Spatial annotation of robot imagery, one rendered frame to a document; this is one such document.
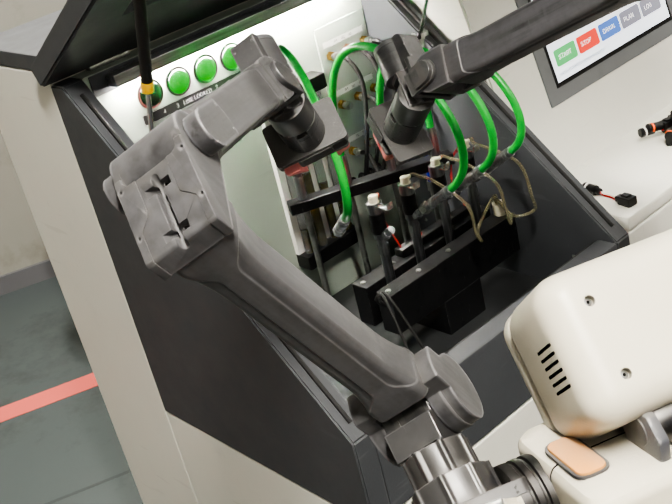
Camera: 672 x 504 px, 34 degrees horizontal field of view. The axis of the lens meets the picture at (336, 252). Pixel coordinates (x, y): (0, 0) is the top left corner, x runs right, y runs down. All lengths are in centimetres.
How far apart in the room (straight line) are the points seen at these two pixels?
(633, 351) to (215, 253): 38
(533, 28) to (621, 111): 92
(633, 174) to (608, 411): 121
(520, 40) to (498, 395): 63
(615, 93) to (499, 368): 77
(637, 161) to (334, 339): 132
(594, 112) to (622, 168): 15
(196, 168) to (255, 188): 117
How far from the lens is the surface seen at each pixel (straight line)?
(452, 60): 153
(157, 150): 92
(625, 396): 100
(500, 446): 186
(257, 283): 92
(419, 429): 108
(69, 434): 370
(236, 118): 109
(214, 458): 204
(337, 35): 214
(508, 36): 148
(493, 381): 180
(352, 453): 161
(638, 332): 102
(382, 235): 188
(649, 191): 209
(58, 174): 198
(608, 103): 232
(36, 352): 427
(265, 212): 208
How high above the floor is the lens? 189
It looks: 26 degrees down
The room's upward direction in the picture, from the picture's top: 14 degrees counter-clockwise
